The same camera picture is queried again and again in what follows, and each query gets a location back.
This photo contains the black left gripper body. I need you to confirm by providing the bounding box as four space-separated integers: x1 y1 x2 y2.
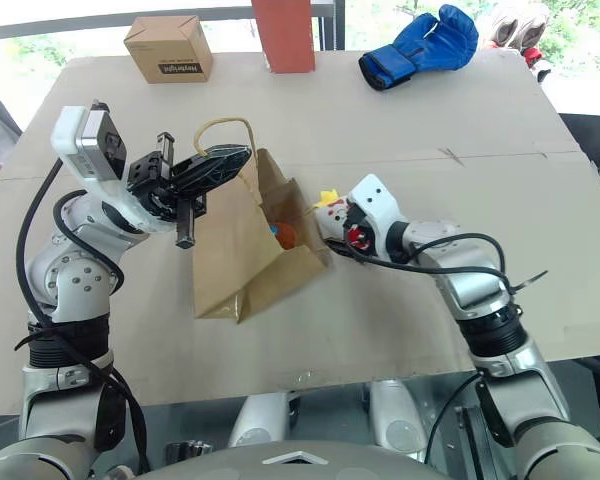
126 131 182 224

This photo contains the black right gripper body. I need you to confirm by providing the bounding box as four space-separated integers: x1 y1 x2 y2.
346 206 383 260

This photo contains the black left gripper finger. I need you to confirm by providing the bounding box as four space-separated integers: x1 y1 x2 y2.
171 143 255 195
175 191 208 250

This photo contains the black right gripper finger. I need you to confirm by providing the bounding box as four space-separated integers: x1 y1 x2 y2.
324 238 370 265

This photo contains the white and yellow plush toy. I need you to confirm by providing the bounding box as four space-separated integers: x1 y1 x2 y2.
311 188 355 247

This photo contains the brown paper bag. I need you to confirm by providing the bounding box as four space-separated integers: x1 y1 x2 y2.
191 116 332 325

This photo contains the orange ball in bag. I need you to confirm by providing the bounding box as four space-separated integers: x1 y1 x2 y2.
268 221 300 250

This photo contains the grey and beige plush toy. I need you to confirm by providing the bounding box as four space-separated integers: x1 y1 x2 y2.
481 0 554 84

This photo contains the brown cardboard table cover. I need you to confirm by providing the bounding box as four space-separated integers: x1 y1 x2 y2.
0 48 600 417

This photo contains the small brown cardboard box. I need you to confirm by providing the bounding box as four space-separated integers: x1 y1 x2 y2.
123 15 214 85

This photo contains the tall red box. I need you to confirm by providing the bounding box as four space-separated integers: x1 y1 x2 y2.
250 0 317 75

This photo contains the silver rounded robot leg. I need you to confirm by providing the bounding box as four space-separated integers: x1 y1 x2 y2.
368 378 430 457
228 390 302 449

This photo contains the blue boxing glove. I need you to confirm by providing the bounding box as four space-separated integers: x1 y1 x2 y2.
357 4 481 93

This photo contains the silver robot torso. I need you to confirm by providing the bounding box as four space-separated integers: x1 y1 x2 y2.
142 438 486 480

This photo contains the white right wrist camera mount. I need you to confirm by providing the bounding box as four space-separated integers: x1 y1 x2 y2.
348 173 407 261

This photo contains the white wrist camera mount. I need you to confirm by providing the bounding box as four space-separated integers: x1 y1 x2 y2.
348 173 407 261
49 103 176 234

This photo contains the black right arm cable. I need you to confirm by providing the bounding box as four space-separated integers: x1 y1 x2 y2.
347 230 512 304

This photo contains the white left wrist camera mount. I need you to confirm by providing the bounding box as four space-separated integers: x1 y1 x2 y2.
49 103 176 234

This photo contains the black window frame post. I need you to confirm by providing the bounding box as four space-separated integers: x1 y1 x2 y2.
316 14 347 52

